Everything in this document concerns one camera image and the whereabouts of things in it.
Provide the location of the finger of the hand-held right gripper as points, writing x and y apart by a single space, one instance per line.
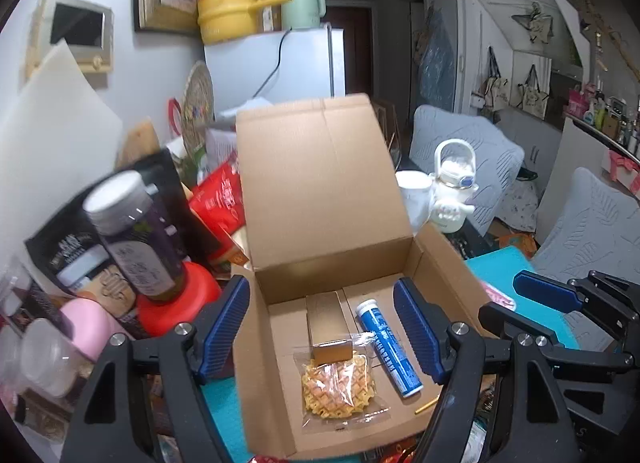
545 290
505 320

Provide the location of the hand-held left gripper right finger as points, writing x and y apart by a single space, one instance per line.
417 333

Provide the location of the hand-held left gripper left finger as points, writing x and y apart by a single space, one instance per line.
225 328

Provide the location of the blue tablet tube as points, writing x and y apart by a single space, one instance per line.
385 348

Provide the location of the clear waffle packet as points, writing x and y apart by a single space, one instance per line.
335 388

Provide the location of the cardboard box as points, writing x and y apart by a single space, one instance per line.
310 168

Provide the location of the pink flat packet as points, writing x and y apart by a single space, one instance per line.
500 297

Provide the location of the red bottle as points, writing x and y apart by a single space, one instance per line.
200 288

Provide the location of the small gold stick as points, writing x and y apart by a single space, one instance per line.
427 404

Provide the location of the grey quilted chair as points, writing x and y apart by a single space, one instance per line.
475 138
590 228

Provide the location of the patterned fabric bag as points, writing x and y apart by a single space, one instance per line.
517 203

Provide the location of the dark label jar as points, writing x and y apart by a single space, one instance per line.
135 238

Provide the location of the red plastic bag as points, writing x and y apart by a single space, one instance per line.
220 198

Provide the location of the pink container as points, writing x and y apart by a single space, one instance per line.
92 328

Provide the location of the white cartoon water bottle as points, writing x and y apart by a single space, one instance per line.
452 193

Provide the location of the white cup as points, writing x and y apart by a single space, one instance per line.
415 193

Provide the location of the pink ribbon box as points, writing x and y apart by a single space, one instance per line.
625 170

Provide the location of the clear jar brown label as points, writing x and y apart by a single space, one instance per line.
50 358

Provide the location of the black paper bag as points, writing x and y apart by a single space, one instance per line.
65 248

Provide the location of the group of small bottles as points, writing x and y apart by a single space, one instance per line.
607 118

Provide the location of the hanging canvas tote bag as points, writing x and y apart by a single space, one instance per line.
534 98
495 88

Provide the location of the white plastic bag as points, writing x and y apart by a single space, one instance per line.
225 133

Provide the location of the brown paper packet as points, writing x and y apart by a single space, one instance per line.
140 143

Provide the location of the blue patterned hanging cloth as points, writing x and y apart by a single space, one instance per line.
437 63

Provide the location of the white foam board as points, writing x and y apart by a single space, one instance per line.
45 143

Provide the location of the white fridge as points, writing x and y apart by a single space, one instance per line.
240 68

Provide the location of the dark wooden door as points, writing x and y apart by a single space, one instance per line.
350 53

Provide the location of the yellow pot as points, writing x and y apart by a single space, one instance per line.
225 18

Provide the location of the pale green kettle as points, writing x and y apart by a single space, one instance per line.
300 3

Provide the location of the beige wall intercom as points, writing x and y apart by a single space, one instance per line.
75 28

